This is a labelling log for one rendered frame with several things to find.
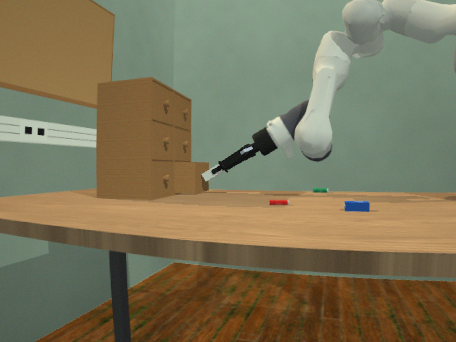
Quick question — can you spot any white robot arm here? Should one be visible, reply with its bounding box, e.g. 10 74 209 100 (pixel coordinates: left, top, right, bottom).
267 0 456 162

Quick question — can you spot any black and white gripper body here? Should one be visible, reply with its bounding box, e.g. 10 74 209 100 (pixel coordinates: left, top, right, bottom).
244 127 278 158

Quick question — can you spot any brown wooden drawer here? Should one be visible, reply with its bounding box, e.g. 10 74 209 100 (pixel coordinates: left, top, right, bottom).
152 161 174 198
175 94 191 129
152 121 174 158
152 82 174 124
175 128 191 159
175 162 209 194

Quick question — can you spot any blue rectangular block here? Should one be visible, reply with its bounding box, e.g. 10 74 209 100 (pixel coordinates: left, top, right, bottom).
343 201 370 212

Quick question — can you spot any brown wooden chest of drawers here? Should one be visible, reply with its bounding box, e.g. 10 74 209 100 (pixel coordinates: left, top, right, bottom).
96 77 191 200

